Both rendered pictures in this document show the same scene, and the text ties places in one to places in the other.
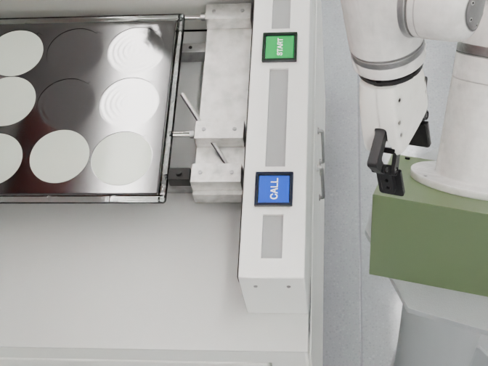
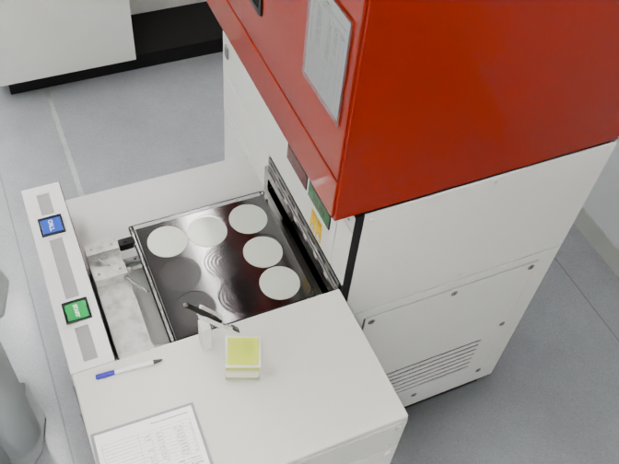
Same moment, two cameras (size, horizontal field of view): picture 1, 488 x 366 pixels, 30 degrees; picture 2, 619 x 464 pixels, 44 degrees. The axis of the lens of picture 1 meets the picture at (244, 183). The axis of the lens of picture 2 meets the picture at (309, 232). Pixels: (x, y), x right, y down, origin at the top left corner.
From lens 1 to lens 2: 1.93 m
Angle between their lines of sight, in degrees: 64
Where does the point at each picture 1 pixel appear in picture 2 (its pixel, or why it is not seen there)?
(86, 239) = not seen: hidden behind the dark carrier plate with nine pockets
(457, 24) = not seen: outside the picture
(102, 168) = (176, 232)
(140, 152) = (157, 247)
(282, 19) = (82, 334)
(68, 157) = (201, 232)
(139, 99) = (174, 277)
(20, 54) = (275, 283)
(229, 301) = (80, 218)
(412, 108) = not seen: outside the picture
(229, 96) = (116, 306)
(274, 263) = (39, 191)
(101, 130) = (189, 252)
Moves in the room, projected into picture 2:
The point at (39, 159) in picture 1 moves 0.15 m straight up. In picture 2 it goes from (218, 226) to (217, 187)
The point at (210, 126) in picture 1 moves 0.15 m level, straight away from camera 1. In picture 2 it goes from (115, 272) to (149, 314)
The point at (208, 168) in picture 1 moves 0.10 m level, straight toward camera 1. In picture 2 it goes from (107, 247) to (86, 222)
